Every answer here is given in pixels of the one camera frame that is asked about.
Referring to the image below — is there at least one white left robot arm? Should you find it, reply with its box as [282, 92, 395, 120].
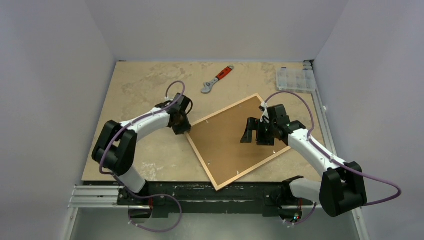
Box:
[91, 93, 193, 205]

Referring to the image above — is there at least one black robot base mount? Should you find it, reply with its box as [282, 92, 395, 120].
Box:
[117, 181, 313, 218]

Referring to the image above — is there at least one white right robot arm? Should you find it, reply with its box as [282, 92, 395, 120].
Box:
[240, 104, 368, 217]

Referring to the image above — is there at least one light wooden picture frame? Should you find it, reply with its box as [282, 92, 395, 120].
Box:
[185, 93, 292, 192]

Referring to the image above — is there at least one clear plastic organizer box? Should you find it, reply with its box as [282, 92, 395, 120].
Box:
[275, 67, 317, 93]

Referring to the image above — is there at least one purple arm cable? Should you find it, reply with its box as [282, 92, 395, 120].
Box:
[98, 80, 186, 233]
[260, 91, 402, 207]

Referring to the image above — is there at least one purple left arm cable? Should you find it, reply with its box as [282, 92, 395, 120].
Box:
[98, 80, 186, 233]

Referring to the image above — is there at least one grey adjustable wrench red handle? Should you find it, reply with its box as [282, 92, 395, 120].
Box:
[200, 65, 235, 94]

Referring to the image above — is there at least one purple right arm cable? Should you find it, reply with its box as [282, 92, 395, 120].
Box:
[260, 91, 402, 207]

